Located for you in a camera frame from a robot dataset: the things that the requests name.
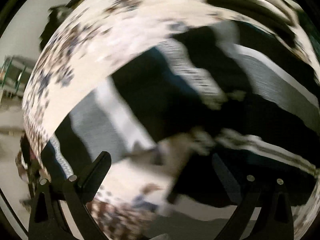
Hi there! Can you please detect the black folded garment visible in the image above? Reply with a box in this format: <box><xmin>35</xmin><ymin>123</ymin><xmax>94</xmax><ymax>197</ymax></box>
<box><xmin>206</xmin><ymin>0</ymin><xmax>296</xmax><ymax>48</ymax></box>

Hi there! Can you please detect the floral bed blanket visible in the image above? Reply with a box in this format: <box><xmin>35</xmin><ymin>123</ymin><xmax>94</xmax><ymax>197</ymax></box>
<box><xmin>21</xmin><ymin>0</ymin><xmax>320</xmax><ymax>240</ymax></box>

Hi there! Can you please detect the black clothes pile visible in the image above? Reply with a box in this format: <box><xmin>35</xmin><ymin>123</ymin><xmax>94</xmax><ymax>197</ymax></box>
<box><xmin>39</xmin><ymin>0</ymin><xmax>84</xmax><ymax>51</ymax></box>

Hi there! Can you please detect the black grey striped sweater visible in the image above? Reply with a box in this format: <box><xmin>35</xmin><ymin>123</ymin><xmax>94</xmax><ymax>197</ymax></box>
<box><xmin>41</xmin><ymin>21</ymin><xmax>320</xmax><ymax>208</ymax></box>

